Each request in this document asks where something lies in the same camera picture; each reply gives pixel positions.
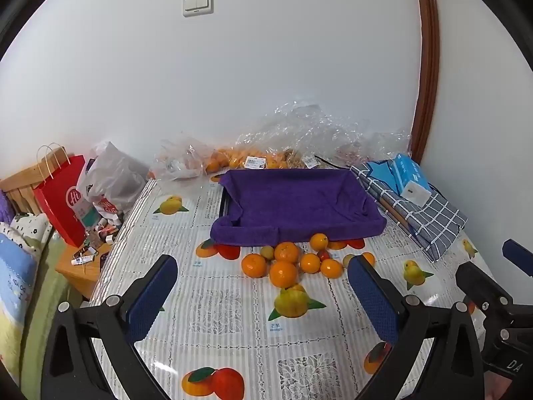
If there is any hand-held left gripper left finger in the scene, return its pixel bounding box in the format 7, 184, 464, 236
41, 254, 180, 400

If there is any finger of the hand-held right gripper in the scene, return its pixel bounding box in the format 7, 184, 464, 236
502, 239, 533, 278
455, 261, 521, 315

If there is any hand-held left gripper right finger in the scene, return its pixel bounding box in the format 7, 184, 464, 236
347, 255, 486, 400

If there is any purple towel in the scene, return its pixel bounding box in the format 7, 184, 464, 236
210, 168, 388, 247

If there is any person's right hand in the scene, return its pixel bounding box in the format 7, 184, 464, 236
485, 376, 518, 400

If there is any wooden nightstand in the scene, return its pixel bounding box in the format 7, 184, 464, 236
54, 217, 122, 301

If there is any grey checked cloth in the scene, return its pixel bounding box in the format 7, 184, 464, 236
349, 162, 468, 263

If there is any wooden stick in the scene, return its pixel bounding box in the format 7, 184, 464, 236
380, 197, 414, 229

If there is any fruit print tablecloth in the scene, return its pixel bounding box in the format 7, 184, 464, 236
89, 167, 500, 400

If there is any green bedsheet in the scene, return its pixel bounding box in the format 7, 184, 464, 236
19, 233, 86, 388

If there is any blue tissue box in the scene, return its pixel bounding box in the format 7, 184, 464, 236
390, 153, 432, 208

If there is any blue paper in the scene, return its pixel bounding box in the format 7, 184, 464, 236
364, 159, 403, 193

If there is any white plastic bag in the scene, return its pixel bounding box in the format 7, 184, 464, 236
76, 141, 149, 221

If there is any red paper bag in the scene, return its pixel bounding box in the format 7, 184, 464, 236
33, 143, 91, 248

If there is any blue printed pillow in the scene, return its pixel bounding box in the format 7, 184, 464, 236
0, 233, 39, 384

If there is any clear plastic bag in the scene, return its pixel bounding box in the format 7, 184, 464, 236
149, 133, 214, 181

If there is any white dotted pillow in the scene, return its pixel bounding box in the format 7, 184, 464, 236
0, 212, 53, 255

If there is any clear bag of oranges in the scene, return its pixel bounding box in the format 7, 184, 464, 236
205, 144, 318, 174

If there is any clear plastic wrap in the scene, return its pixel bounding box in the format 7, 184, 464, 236
237, 100, 413, 168

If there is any purple cloth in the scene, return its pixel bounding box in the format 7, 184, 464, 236
0, 191, 16, 224

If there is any wooden headboard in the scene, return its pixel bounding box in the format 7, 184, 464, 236
0, 162, 47, 217

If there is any wooden door frame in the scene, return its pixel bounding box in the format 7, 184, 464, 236
410, 0, 441, 163

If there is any white light switch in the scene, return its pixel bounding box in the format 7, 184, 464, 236
182, 0, 215, 18

